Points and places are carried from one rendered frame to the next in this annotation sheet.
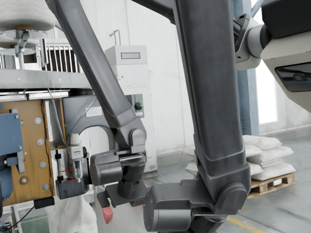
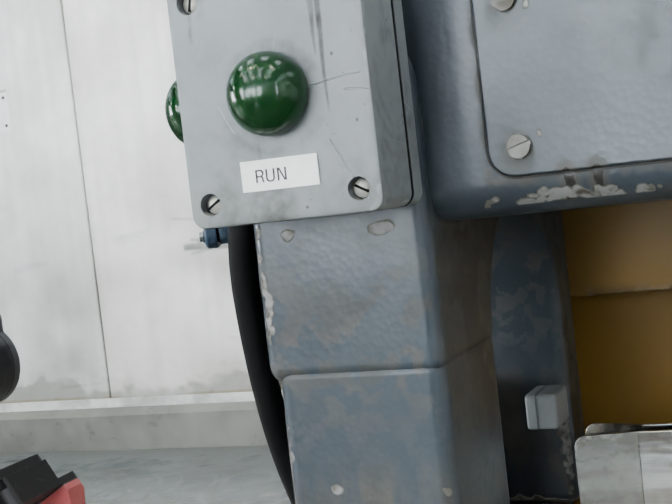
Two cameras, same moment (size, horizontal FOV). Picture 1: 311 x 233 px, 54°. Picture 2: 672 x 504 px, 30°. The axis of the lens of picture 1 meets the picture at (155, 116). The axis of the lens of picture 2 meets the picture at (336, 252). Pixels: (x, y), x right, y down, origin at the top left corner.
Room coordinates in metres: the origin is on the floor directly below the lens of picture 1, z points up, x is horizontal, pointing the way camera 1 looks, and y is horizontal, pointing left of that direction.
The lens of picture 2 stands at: (1.51, -0.21, 1.25)
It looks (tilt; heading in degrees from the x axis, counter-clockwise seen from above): 3 degrees down; 140
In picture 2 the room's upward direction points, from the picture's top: 7 degrees counter-clockwise
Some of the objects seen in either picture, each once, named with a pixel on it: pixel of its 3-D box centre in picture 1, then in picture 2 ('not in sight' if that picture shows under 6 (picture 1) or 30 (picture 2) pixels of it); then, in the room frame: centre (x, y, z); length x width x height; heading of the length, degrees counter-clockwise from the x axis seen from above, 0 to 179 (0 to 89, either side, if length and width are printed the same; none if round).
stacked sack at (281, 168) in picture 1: (267, 170); not in sight; (4.01, -1.43, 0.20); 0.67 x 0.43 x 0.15; 118
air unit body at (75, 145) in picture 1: (77, 157); not in sight; (0.96, 0.26, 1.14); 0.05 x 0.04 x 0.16; 118
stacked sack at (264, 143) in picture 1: (253, 142); not in sight; (4.22, -1.33, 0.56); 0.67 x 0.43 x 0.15; 28
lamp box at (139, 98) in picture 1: (133, 106); (296, 95); (1.14, 0.08, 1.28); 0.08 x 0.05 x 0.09; 28
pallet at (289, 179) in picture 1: (239, 181); not in sight; (4.05, -1.05, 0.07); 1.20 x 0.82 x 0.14; 120
